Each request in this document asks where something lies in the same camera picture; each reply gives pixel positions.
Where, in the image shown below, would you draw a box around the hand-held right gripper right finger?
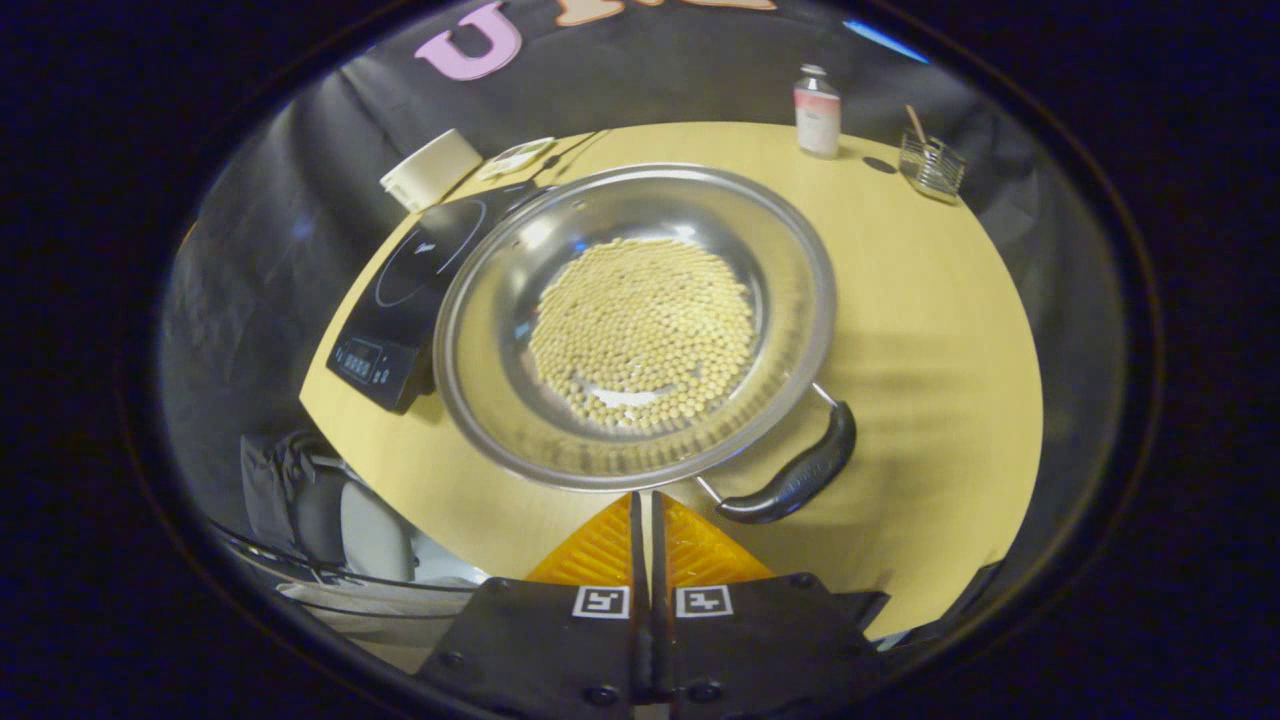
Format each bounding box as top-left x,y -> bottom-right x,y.
652,490 -> 891,720

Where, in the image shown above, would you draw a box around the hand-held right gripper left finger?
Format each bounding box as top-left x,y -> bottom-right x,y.
415,490 -> 653,720

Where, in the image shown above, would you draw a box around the stainless steel pot black handle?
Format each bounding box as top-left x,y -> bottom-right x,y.
432,163 -> 859,526

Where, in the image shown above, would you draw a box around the heap of yellow soybeans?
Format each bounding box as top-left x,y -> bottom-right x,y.
527,237 -> 757,429

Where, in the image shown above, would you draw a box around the black induction cooktop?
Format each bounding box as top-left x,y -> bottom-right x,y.
327,180 -> 553,416

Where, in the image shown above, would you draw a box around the grey chair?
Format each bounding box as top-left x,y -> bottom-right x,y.
238,430 -> 486,641

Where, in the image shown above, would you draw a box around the white divided grain dish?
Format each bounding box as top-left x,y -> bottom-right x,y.
478,136 -> 558,182

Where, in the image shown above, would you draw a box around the white boxy kitchen appliance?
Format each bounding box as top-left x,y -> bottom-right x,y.
380,128 -> 485,213

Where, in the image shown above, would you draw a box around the clear glass holder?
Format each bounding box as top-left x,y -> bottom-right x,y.
898,130 -> 969,206

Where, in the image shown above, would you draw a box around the clear bottle pink label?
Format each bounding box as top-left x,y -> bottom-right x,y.
794,64 -> 842,160

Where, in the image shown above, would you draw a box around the black power cable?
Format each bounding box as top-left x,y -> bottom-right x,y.
540,129 -> 612,186

